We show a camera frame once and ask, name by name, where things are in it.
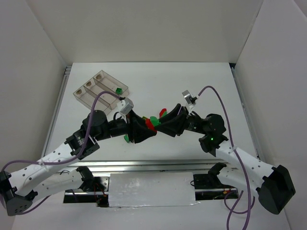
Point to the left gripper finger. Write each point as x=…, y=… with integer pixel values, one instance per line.
x=137, y=122
x=141, y=134

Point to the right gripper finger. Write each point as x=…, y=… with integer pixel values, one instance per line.
x=177, y=114
x=172, y=128

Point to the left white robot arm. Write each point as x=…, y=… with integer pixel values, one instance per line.
x=42, y=178

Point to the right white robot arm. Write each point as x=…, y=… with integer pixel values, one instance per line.
x=272, y=185

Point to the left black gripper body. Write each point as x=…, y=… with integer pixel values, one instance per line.
x=132, y=127

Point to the white taped cover plate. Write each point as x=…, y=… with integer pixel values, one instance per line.
x=155, y=189

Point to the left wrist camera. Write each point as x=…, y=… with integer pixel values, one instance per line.
x=125, y=105

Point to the red rounded lego brick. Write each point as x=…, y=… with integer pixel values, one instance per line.
x=163, y=112

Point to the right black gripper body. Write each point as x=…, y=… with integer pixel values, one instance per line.
x=183, y=121

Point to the small green lego brick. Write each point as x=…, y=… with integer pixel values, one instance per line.
x=155, y=121

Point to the green square lego brick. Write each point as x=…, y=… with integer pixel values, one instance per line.
x=126, y=138

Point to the clear bin near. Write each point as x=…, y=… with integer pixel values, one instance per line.
x=86, y=97

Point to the green lego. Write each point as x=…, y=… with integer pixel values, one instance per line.
x=119, y=91

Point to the aluminium front rail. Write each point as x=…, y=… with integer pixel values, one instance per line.
x=146, y=166

